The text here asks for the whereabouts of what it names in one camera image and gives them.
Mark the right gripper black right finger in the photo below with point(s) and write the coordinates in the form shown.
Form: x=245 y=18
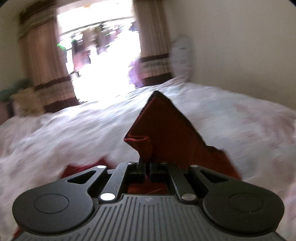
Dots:
x=231 y=205

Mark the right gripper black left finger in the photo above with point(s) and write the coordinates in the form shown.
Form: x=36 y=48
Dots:
x=67 y=203

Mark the dark red zip-neck sweater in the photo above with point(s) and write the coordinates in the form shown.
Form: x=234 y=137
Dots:
x=162 y=132

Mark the white floral bed quilt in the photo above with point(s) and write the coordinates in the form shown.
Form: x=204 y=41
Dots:
x=258 y=136

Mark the beige folded blanket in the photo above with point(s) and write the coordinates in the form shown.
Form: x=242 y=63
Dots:
x=27 y=103

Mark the teal plush toy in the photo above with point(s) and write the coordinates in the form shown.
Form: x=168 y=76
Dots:
x=18 y=85

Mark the left brown patterned curtain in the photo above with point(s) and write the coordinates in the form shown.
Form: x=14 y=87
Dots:
x=42 y=57

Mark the brown patterned curtain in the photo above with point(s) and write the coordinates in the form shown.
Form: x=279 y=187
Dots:
x=154 y=61
x=42 y=57

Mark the white patterned pillow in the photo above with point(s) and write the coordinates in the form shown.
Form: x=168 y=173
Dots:
x=181 y=57

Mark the right brown patterned curtain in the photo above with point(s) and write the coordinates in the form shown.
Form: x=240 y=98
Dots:
x=154 y=61

